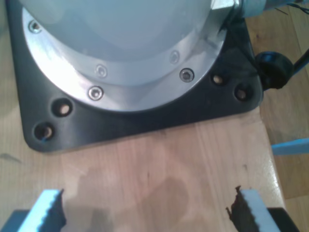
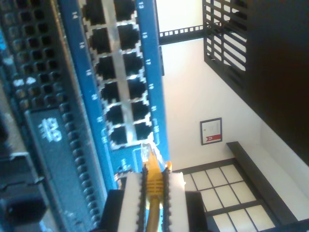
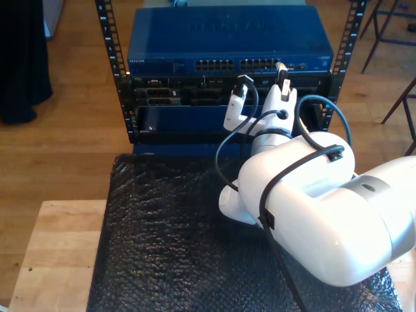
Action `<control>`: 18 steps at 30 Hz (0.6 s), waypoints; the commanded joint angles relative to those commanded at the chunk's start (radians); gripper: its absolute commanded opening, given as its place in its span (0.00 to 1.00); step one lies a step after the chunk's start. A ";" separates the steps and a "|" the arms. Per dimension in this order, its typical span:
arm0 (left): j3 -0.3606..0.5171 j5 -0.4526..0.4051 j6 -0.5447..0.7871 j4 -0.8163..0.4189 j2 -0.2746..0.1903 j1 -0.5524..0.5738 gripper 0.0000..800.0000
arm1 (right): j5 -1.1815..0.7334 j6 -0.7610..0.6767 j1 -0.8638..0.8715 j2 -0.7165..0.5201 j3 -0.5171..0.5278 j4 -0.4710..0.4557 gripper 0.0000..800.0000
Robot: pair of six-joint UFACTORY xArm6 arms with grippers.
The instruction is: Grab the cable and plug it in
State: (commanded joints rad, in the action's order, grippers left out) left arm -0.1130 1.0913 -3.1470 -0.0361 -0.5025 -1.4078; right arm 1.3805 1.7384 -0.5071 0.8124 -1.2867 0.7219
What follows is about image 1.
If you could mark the turquoise table white edge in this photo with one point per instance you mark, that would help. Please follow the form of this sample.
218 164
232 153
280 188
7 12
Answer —
289 146

